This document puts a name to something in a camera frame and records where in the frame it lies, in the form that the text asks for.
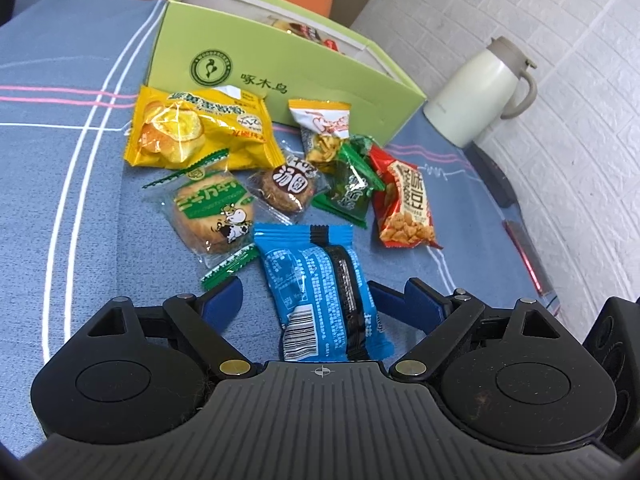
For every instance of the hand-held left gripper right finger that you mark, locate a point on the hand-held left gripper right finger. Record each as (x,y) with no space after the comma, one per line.
(400,305)

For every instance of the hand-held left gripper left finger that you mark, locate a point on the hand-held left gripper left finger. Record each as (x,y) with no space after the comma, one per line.
(225,300)

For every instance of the green edged cow biscuit packet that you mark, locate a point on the green edged cow biscuit packet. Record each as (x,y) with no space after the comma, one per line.
(210,215)

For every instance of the blue black snack packet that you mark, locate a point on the blue black snack packet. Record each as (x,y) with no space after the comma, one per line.
(310,280)

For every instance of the red bean snack packet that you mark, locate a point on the red bean snack packet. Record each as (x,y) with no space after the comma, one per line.
(405,210)

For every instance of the green snack packet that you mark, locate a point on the green snack packet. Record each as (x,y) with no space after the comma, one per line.
(350,185)

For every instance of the brown cookie packet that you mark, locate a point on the brown cookie packet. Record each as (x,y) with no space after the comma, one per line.
(287,185)

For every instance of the large yellow bread packet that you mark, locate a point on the large yellow bread packet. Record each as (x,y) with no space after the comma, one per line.
(200,130)

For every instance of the orange white chip packet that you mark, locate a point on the orange white chip packet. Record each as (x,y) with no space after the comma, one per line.
(322,125)

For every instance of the green cardboard box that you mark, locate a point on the green cardboard box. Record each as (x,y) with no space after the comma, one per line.
(225,70)

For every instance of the grey red snack packet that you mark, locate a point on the grey red snack packet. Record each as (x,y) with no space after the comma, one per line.
(307,32)

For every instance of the blue striped tablecloth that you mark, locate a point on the blue striped tablecloth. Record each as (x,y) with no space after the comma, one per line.
(60,210)

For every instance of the white thermos jug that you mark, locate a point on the white thermos jug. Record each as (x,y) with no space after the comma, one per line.
(470,100)

